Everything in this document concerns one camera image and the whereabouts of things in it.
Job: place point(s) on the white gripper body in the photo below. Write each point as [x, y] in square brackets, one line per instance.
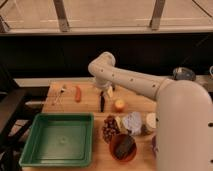
[102, 85]

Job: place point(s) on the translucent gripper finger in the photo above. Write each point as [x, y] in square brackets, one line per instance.
[110, 92]

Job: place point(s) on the black dish brush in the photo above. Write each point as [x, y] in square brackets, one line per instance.
[103, 94]

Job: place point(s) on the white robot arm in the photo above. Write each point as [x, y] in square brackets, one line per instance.
[184, 113]

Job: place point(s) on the green plastic tray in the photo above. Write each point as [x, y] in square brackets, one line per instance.
[59, 140]

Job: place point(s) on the orange round fruit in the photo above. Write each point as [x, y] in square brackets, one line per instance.
[119, 105]

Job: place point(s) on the orange carrot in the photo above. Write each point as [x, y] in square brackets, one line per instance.
[78, 94]

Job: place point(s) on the dark red grape bunch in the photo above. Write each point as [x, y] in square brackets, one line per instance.
[110, 128]

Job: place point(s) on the crumpled grey blue cloth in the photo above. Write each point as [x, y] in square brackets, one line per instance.
[133, 123]

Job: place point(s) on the orange bowl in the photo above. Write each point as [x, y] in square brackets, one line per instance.
[115, 141]

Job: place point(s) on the dark green sponge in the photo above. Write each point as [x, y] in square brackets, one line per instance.
[125, 147]

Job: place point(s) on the purple plastic bowl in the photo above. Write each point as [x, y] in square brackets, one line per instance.
[153, 142]

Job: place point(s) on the grey tape roll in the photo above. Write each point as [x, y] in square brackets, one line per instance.
[183, 73]

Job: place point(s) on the black chair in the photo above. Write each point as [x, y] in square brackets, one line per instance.
[11, 101]

